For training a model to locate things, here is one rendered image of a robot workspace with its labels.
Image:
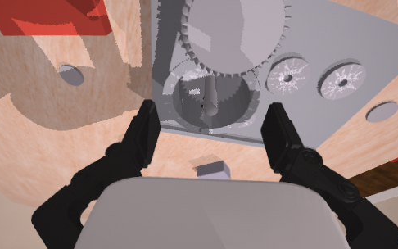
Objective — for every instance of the grey toothed gear with yellow arrow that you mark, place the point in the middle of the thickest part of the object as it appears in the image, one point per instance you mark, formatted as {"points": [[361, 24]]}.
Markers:
{"points": [[194, 82]]}

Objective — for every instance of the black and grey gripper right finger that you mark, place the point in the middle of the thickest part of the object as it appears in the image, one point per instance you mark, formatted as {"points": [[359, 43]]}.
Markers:
{"points": [[366, 226]]}

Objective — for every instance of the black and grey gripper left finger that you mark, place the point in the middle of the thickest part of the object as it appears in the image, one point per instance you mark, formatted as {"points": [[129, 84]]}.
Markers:
{"points": [[57, 220]]}

